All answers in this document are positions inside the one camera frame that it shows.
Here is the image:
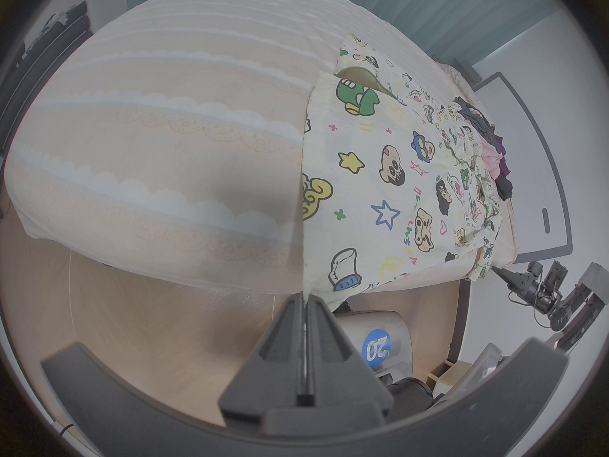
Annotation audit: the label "small wooden table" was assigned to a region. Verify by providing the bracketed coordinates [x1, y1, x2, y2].
[427, 359, 469, 395]

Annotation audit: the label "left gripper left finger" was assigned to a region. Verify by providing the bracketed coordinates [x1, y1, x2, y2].
[219, 293, 305, 421]

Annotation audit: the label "pale pink pillow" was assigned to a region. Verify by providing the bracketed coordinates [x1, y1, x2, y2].
[435, 62, 472, 95]

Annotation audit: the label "bed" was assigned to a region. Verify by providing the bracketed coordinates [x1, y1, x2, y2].
[4, 0, 574, 299]

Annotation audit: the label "wide blue-green curtain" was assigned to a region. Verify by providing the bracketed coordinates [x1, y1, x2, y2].
[300, 0, 562, 70]

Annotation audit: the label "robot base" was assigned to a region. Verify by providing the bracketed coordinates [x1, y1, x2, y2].
[333, 310, 412, 380]

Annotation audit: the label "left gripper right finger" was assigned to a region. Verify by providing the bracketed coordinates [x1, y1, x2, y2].
[306, 295, 396, 411]

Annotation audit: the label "pile of clothes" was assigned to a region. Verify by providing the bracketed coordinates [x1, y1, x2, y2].
[452, 96, 514, 201]

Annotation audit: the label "white printed pyjama top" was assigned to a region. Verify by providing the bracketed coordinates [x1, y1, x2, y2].
[301, 33, 505, 299]

